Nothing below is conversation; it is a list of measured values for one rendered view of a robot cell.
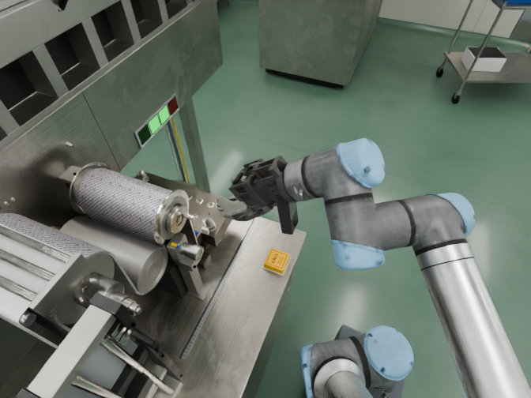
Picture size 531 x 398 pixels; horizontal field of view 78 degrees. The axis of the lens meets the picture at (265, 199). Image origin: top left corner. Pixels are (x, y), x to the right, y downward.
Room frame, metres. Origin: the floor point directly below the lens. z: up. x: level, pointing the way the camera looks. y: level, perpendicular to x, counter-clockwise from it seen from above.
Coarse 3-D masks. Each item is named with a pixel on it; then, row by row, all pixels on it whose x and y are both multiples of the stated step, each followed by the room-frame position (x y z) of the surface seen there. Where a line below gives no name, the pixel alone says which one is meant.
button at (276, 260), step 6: (270, 252) 0.58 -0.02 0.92; (276, 252) 0.58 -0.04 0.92; (282, 252) 0.58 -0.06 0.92; (270, 258) 0.55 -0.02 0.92; (276, 258) 0.55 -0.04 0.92; (282, 258) 0.55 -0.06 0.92; (288, 258) 0.56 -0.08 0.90; (264, 264) 0.53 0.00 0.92; (270, 264) 0.53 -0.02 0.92; (276, 264) 0.53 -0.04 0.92; (282, 264) 0.53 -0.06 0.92; (276, 270) 0.51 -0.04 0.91; (282, 270) 0.51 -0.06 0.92
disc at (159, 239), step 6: (174, 192) 0.52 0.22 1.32; (180, 192) 0.54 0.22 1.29; (168, 198) 0.50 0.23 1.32; (186, 198) 0.55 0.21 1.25; (162, 204) 0.48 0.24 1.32; (162, 210) 0.47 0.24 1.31; (156, 216) 0.45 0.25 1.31; (156, 222) 0.44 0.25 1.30; (156, 228) 0.44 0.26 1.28; (156, 234) 0.43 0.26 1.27; (156, 240) 0.42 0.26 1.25; (162, 240) 0.44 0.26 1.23; (168, 240) 0.45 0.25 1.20
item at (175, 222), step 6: (174, 210) 0.48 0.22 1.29; (180, 210) 0.49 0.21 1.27; (186, 210) 0.51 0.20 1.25; (168, 216) 0.47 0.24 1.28; (174, 216) 0.47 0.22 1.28; (180, 216) 0.49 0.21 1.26; (168, 222) 0.46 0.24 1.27; (174, 222) 0.46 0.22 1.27; (180, 222) 0.48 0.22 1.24; (168, 228) 0.45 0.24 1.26; (174, 228) 0.46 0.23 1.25; (180, 228) 0.48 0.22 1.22
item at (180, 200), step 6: (96, 168) 0.62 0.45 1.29; (78, 186) 0.55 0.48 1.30; (174, 198) 0.51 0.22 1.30; (180, 198) 0.53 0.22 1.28; (168, 204) 0.49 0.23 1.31; (174, 204) 0.50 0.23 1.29; (180, 204) 0.52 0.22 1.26; (186, 204) 0.54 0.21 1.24; (168, 210) 0.48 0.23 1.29; (162, 216) 0.46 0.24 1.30; (162, 222) 0.45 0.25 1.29; (162, 228) 0.44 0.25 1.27; (162, 234) 0.44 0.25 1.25; (168, 234) 0.45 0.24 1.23; (174, 234) 0.47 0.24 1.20
